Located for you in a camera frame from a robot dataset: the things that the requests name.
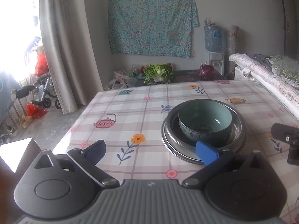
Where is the steel plate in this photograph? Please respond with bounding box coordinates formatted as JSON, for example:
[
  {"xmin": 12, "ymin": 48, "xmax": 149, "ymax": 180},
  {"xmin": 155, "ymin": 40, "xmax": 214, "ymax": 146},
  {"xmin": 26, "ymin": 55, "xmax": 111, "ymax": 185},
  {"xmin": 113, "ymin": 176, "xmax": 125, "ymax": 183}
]
[{"xmin": 161, "ymin": 116, "xmax": 247, "ymax": 165}]

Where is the teal ceramic bowl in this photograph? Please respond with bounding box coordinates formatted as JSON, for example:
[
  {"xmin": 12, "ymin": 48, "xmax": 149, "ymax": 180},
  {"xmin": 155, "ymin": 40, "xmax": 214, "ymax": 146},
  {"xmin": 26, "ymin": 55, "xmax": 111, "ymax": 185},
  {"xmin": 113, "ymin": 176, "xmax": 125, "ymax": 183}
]
[{"xmin": 178, "ymin": 99, "xmax": 233, "ymax": 148}]

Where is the steel bowl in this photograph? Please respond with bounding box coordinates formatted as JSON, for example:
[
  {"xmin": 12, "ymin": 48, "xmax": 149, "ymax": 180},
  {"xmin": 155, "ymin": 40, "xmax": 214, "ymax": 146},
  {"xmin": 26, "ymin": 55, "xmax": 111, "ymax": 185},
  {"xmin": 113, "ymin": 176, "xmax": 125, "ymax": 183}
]
[{"xmin": 161, "ymin": 99, "xmax": 246, "ymax": 151}]

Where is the plaid floral tablecloth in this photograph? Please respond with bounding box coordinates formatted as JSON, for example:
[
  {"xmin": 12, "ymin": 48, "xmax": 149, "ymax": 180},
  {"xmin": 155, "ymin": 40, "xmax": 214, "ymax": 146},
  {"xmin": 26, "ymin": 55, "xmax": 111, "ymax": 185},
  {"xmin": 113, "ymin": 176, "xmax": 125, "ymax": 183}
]
[{"xmin": 53, "ymin": 80, "xmax": 298, "ymax": 223}]

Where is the green floral pillow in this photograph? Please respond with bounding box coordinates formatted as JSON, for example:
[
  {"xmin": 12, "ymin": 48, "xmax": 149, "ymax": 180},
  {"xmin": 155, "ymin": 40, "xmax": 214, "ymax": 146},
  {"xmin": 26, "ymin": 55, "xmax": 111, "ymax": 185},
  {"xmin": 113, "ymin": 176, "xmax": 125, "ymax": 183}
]
[{"xmin": 270, "ymin": 55, "xmax": 298, "ymax": 90}]

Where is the red plastic bag on floor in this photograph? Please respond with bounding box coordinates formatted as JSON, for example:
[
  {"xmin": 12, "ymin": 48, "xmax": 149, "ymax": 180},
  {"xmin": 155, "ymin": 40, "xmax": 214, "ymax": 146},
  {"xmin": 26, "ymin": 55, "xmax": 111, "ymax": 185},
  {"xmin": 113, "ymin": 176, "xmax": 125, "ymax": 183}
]
[{"xmin": 26, "ymin": 103, "xmax": 48, "ymax": 119}]

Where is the white quilted blanket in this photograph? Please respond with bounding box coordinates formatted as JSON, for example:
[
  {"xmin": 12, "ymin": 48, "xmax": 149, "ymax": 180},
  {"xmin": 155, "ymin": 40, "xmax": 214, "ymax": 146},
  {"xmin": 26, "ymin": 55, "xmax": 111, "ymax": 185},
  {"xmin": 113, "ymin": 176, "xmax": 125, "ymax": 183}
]
[{"xmin": 229, "ymin": 54, "xmax": 298, "ymax": 118}]

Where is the red onion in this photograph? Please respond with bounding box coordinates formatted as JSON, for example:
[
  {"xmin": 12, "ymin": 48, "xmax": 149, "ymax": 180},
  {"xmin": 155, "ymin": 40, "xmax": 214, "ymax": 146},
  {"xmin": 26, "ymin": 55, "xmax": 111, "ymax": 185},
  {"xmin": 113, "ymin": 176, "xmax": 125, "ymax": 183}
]
[{"xmin": 198, "ymin": 64, "xmax": 214, "ymax": 80}]

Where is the dark low table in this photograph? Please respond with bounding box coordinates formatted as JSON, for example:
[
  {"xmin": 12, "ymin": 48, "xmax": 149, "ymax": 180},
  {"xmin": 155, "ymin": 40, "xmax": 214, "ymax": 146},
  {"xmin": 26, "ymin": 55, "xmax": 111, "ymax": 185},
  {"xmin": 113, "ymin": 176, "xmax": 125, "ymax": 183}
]
[{"xmin": 133, "ymin": 70, "xmax": 228, "ymax": 88}]

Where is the white water dispenser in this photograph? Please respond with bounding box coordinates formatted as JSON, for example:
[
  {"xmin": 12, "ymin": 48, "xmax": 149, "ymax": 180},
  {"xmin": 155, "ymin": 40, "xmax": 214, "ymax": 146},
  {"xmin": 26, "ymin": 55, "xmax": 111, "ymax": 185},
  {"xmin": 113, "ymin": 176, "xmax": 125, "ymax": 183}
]
[{"xmin": 208, "ymin": 52, "xmax": 224, "ymax": 76}]

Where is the green leafy cabbage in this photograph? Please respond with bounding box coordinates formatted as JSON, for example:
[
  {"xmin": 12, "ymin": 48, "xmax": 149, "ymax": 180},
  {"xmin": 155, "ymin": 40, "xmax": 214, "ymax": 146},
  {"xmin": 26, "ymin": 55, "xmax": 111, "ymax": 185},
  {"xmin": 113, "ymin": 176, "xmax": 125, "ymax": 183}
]
[{"xmin": 144, "ymin": 64, "xmax": 173, "ymax": 83}]

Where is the orange bag on wheelchair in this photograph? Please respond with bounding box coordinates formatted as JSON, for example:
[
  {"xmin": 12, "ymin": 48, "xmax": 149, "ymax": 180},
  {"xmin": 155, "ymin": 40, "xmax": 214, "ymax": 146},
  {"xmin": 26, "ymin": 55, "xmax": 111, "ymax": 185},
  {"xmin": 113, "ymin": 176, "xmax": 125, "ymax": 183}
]
[{"xmin": 34, "ymin": 47, "xmax": 49, "ymax": 76}]

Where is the rolled floral mat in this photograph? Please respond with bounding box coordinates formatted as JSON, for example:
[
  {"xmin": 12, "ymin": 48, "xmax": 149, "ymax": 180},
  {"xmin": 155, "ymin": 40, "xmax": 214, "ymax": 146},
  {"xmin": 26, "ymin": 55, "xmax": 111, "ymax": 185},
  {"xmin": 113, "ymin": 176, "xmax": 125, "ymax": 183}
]
[{"xmin": 226, "ymin": 25, "xmax": 239, "ymax": 77}]

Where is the beige curtain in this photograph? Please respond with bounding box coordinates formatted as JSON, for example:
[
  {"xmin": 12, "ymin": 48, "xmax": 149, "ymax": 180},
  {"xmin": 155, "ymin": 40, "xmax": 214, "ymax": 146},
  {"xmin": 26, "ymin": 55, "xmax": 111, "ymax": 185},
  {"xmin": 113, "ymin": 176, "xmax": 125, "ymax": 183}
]
[{"xmin": 40, "ymin": 0, "xmax": 103, "ymax": 114}]

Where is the blue water jug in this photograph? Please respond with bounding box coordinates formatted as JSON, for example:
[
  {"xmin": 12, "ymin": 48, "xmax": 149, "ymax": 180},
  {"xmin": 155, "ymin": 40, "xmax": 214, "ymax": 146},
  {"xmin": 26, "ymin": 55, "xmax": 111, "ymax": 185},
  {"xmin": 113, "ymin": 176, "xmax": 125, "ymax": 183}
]
[{"xmin": 204, "ymin": 23, "xmax": 223, "ymax": 53}]

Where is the teal floral wall cloth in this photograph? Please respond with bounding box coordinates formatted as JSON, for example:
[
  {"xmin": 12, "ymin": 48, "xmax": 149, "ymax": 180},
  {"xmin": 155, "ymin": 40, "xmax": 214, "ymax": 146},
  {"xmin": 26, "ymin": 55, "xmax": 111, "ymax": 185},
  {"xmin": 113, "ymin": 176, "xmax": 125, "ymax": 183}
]
[{"xmin": 108, "ymin": 0, "xmax": 199, "ymax": 58}]

